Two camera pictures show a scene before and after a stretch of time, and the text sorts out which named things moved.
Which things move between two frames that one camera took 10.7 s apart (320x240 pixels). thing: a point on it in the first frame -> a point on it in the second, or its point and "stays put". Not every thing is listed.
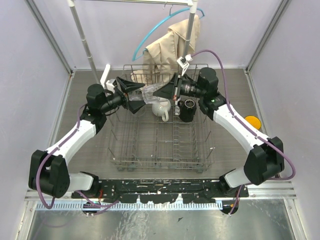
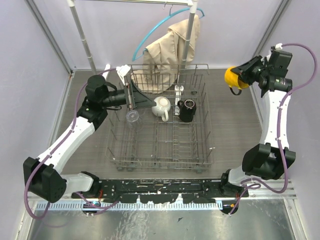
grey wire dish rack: x=155 y=137 stays put
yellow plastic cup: x=254 y=121 -> x=233 y=81
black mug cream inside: x=187 y=110 stays put
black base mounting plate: x=163 y=191 stays put
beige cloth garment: x=160 y=64 stays put
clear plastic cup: x=145 y=94 -> x=132 y=117
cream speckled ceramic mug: x=161 y=109 stays put
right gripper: x=170 y=91 -> x=249 y=63
